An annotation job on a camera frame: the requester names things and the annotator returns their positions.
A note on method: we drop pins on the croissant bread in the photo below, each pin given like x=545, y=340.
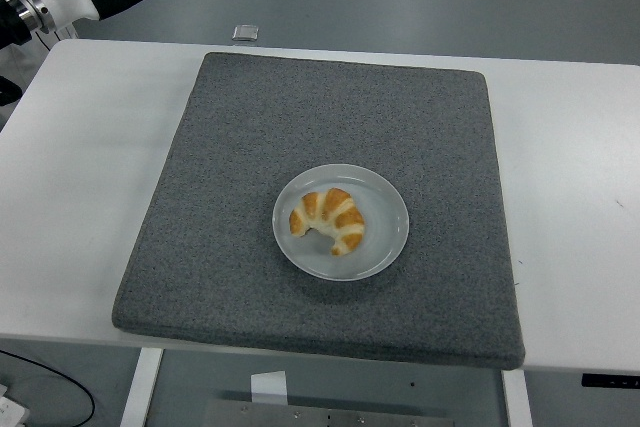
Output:
x=345, y=219

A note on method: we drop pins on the grey round plate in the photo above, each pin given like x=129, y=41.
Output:
x=382, y=247

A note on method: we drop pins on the grey square mat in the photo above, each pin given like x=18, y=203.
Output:
x=350, y=112

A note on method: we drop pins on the white table leg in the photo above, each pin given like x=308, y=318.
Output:
x=142, y=387
x=517, y=402

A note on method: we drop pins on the white power strip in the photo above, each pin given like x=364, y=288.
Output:
x=10, y=409

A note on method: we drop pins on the black table control panel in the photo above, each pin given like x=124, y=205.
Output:
x=610, y=380

